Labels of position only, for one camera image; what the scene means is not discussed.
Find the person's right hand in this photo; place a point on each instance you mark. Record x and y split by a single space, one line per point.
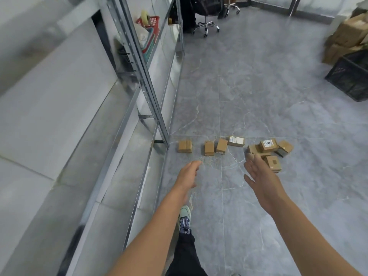
264 186

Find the person's left hand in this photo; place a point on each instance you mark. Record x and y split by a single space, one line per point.
185 181

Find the pile of brown cardboard boxes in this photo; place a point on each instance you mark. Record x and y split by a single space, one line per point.
271 162

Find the small brown box amber tape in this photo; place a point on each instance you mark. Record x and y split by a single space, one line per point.
209 148

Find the narrow plain brown box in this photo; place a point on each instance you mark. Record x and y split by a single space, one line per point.
222 146

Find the heap of large cardboard boxes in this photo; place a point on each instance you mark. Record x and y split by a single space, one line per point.
336 53

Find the small brown cardboard box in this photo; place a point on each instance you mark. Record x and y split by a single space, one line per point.
350 33

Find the person's right forearm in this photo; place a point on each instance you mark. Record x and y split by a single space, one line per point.
313 241

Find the person's left forearm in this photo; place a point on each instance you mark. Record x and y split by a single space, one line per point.
149 241

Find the person's left leg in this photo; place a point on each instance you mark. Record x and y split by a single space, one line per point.
185 255

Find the black storage crate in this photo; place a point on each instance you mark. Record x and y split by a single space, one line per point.
350 77

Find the chrome chair base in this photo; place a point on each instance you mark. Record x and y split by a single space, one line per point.
233 8
206 27

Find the red and green packets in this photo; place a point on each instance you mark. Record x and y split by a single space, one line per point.
149 28

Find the black office chair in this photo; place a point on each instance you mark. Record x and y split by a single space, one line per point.
211 5

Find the glass sliding door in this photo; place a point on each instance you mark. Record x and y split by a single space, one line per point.
287 2

